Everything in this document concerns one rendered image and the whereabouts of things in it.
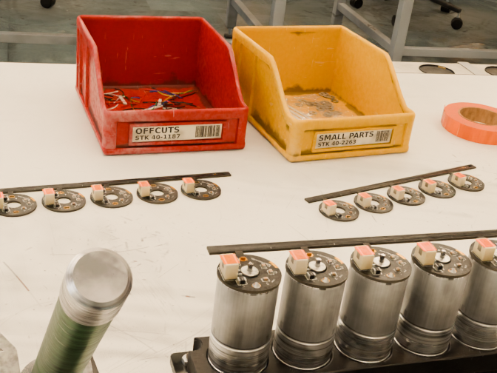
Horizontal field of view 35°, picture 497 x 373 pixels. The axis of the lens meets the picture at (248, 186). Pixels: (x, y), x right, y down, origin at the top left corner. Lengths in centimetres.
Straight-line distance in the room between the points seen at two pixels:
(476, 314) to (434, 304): 3
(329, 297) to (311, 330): 2
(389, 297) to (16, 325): 17
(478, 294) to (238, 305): 11
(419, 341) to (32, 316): 17
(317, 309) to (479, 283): 8
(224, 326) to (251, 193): 20
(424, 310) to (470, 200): 21
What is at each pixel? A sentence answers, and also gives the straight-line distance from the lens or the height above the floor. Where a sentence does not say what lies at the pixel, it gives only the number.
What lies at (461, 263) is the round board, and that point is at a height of 81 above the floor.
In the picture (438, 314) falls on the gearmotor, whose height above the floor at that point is 79.
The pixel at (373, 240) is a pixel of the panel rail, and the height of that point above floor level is 81.
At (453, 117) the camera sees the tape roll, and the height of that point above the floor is 76.
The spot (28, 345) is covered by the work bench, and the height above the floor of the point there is 75.
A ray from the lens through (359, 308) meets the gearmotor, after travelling 33.
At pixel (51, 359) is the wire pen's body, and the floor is 87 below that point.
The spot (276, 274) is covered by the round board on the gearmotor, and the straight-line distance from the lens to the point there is 31.
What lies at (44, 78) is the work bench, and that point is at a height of 75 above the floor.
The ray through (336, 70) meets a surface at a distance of 67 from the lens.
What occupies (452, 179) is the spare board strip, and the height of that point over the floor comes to 75.
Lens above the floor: 98
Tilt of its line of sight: 27 degrees down
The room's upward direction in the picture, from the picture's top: 7 degrees clockwise
